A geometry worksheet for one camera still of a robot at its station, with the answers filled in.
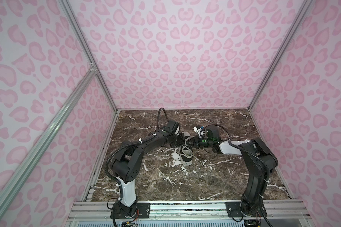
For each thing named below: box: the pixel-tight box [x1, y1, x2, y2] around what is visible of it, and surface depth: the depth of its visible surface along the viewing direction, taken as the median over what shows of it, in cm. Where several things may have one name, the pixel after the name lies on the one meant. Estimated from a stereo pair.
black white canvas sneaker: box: [179, 131, 194, 166], surface depth 90 cm
